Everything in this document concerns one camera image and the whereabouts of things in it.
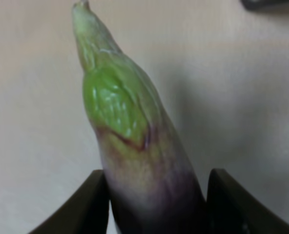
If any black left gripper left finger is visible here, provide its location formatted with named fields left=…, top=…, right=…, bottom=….
left=30, top=170, right=109, bottom=234

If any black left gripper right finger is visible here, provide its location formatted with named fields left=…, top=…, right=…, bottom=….
left=206, top=168, right=289, bottom=234

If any purple eggplant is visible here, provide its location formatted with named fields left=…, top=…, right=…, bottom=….
left=71, top=0, right=208, bottom=234

